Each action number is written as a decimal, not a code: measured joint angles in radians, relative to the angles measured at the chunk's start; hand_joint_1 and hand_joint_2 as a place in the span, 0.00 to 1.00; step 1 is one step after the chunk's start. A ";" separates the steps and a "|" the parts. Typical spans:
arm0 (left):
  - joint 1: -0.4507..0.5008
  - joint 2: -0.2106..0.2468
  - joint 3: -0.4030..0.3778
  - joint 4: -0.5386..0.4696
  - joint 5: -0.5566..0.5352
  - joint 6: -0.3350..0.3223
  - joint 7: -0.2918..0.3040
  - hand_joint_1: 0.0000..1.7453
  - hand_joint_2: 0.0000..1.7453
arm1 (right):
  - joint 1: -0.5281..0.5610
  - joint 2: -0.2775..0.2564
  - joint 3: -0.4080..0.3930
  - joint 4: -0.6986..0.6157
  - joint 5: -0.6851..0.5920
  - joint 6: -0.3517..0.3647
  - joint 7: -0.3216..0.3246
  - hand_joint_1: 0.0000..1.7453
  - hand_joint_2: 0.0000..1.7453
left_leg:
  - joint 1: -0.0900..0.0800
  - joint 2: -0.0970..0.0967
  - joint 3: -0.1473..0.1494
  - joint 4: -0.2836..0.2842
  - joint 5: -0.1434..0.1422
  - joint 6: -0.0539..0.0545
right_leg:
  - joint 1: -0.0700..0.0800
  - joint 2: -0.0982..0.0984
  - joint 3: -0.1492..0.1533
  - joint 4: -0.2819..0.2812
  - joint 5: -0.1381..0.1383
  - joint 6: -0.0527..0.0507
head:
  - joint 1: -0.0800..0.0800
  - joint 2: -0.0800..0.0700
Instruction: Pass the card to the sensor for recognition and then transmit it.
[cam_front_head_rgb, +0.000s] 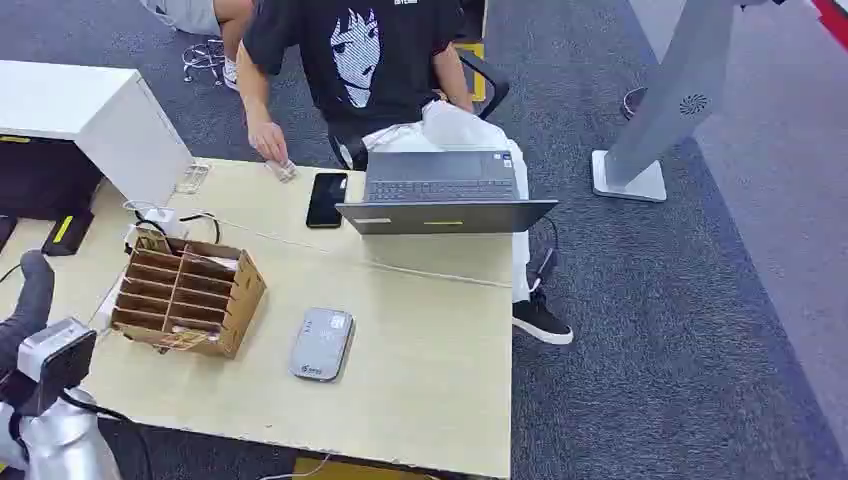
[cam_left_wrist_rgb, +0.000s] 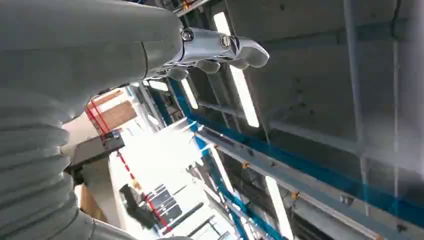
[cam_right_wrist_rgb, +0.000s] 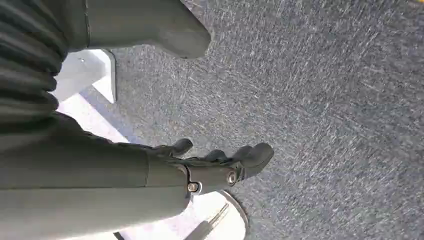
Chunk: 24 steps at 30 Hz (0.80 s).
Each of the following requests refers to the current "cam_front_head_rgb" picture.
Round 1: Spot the metal chair base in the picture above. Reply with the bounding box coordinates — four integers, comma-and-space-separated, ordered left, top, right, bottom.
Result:
180, 38, 228, 87

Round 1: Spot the black smartphone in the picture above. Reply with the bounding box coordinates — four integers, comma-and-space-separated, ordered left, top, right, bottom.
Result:
305, 171, 350, 231

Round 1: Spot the white power adapter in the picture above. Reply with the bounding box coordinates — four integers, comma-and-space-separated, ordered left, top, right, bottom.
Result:
121, 199, 179, 234

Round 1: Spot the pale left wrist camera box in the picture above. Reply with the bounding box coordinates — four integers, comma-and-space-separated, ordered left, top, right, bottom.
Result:
14, 317, 99, 417

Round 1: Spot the small clear plastic item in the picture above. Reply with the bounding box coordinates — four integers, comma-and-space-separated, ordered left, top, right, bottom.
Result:
264, 158, 299, 184

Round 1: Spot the card in wooden box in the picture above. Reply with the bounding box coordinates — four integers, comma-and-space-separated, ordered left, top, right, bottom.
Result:
157, 329, 221, 352

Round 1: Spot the wooden card sorting box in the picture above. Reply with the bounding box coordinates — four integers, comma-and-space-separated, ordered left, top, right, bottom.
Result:
109, 227, 268, 361

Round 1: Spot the black cable on desk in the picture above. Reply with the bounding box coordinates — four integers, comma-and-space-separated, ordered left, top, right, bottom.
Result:
123, 209, 223, 256

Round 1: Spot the person's right hand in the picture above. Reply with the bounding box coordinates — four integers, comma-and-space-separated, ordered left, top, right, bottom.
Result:
245, 117, 293, 168

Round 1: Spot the clear plastic card holder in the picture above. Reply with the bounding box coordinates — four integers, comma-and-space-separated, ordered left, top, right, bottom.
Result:
174, 161, 213, 196

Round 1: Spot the seated person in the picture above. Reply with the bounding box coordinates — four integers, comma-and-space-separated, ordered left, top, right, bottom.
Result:
235, 0, 575, 347

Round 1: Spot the black device with yellow label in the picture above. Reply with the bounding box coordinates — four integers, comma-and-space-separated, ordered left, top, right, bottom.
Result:
40, 209, 96, 258

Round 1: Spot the grey open laptop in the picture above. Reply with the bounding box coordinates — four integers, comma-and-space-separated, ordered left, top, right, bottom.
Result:
335, 150, 560, 237

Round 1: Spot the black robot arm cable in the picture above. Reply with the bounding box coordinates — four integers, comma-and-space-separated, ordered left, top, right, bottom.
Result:
58, 389, 155, 480

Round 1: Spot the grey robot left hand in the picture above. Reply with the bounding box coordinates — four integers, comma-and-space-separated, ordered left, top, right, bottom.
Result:
0, 249, 56, 374

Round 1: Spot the grey pillar stand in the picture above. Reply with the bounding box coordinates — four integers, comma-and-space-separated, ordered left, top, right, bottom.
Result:
590, 0, 791, 204

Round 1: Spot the white cabinet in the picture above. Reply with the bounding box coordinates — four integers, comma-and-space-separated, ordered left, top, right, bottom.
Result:
0, 58, 195, 208

